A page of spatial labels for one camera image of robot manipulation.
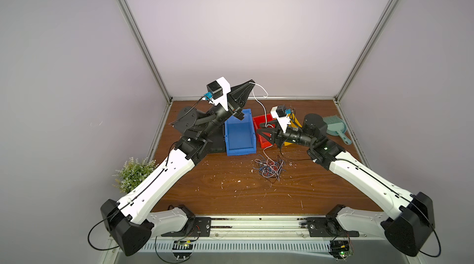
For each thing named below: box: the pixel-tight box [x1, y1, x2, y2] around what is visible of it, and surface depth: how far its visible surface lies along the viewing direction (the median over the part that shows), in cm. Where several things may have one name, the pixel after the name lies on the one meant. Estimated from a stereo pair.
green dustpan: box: [322, 114, 352, 145], surface depth 105 cm
